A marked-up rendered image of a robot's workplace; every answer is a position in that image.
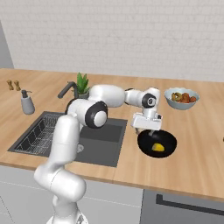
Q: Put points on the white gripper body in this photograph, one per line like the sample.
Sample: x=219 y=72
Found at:
x=145 y=122

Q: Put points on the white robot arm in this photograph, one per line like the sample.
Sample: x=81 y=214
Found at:
x=66 y=140

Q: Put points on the yellow lemon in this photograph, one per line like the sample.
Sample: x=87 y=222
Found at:
x=158 y=147

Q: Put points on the black bowl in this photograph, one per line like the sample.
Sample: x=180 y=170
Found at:
x=167 y=140

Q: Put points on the white bowl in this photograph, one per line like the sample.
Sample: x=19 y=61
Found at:
x=180 y=105

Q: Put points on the dark grey sink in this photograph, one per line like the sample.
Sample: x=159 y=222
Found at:
x=102 y=148

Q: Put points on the light grey cupboard door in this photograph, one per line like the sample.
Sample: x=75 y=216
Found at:
x=23 y=204

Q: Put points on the orange fruit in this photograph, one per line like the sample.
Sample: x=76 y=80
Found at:
x=185 y=97

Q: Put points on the red fruit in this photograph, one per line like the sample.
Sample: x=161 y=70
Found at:
x=192 y=99

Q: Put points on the green potted plant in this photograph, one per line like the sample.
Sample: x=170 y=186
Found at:
x=82 y=84

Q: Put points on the dark grey tap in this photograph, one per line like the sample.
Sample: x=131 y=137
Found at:
x=70 y=86

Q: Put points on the grey dishwasher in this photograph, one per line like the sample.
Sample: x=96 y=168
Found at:
x=180 y=213

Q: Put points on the grey soap dispenser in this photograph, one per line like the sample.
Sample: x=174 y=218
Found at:
x=27 y=104

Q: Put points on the light grey drawer front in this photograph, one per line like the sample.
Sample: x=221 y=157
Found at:
x=17 y=176

